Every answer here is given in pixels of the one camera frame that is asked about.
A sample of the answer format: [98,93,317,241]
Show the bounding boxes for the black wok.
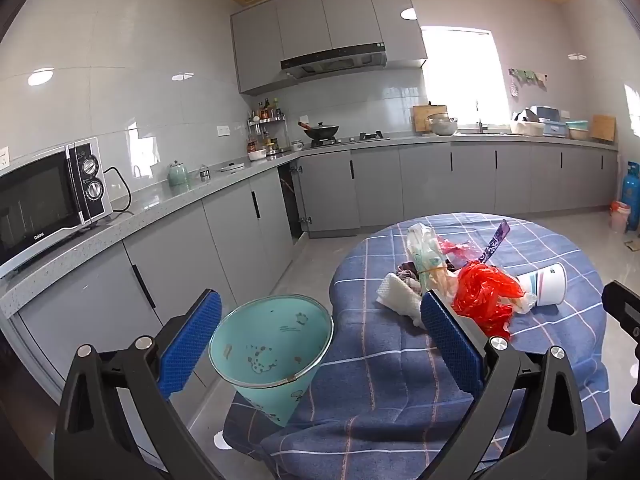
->
[298,121,341,142]

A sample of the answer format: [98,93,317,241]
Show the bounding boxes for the teal trash bin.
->
[208,296,335,428]

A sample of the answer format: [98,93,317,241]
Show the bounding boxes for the red plastic bag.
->
[451,260,525,341]

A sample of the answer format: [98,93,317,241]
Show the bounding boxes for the red orange plastic wrapper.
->
[437,237,486,268]

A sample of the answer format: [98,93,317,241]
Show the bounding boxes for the purple snack wrapper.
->
[477,220,512,266]

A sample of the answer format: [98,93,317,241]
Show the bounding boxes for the group of condiment bottles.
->
[247,97,286,153]

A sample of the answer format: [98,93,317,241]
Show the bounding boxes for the clear green printed plastic bag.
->
[406,222,458,293]

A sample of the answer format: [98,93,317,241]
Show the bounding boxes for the black microwave cable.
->
[102,166,136,221]

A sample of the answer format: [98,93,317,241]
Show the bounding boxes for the metal bowl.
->
[426,114,458,136]

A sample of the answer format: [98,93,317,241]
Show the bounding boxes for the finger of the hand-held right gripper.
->
[602,280,640,348]

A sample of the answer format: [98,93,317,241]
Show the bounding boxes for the grey upper cabinets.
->
[230,0,428,95]

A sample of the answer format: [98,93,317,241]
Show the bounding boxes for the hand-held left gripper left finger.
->
[54,288,223,480]

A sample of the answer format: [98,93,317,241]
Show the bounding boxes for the green ceramic teapot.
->
[167,160,193,188]

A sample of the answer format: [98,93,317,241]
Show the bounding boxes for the bright window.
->
[420,26,511,128]

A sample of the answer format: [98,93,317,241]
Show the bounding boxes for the wooden cutting board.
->
[411,104,449,134]

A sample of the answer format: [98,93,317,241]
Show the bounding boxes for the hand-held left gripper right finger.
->
[420,290,588,480]

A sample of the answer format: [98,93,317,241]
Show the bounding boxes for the metal spice rack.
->
[246,97,288,156]

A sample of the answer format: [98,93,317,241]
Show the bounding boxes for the gas stove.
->
[310,131,392,148]

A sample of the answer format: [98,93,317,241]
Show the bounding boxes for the white foam pad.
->
[376,272,426,328]

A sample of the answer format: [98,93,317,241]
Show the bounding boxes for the blue dish container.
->
[530,105,568,138]

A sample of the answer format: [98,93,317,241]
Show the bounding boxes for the striped paper cup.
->
[515,261,568,307]

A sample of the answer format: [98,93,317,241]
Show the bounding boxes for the silver black microwave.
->
[0,136,113,281]

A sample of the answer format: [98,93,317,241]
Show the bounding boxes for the black range hood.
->
[280,43,388,81]

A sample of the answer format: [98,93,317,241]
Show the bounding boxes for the pink bin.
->
[609,201,632,233]

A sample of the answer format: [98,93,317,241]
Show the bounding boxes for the wall hooks with cloths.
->
[507,67,550,96]

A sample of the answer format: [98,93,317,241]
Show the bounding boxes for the blue gas cylinder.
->
[621,161,640,231]

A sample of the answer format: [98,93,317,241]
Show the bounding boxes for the grey kitchen counter cabinets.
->
[0,135,621,461]

